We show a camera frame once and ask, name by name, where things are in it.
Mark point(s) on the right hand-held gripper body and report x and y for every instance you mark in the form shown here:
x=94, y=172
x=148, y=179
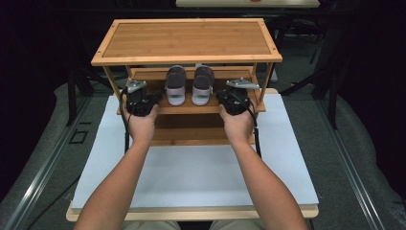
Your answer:
x=236, y=102

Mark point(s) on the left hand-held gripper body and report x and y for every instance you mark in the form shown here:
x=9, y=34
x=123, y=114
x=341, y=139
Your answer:
x=140, y=103

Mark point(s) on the three-tier wooden shoe rack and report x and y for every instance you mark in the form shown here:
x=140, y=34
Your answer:
x=186, y=38

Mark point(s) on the person's left hand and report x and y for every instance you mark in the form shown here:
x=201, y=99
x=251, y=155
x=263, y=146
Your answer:
x=142, y=127

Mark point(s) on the person's right hand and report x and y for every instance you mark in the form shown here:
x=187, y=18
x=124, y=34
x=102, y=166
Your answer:
x=239, y=127

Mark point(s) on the black metal stand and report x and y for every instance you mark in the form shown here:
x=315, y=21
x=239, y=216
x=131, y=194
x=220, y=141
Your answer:
x=71, y=99
x=333, y=96

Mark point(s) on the white foam mat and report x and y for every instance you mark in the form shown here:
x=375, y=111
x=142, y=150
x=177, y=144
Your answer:
x=191, y=179

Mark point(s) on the light wooden table board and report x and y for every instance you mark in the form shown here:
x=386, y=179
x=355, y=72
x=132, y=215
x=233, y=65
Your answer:
x=191, y=214

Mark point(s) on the person's left leg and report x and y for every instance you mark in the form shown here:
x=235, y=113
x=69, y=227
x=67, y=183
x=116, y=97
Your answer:
x=153, y=225

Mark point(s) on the person's leg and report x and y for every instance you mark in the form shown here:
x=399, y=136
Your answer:
x=236, y=225
x=153, y=225

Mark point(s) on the person's right leg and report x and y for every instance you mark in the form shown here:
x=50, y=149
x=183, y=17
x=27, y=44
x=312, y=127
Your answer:
x=236, y=225

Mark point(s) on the metal floor rail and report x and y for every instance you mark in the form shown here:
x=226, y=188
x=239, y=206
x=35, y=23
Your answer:
x=351, y=166
x=41, y=174

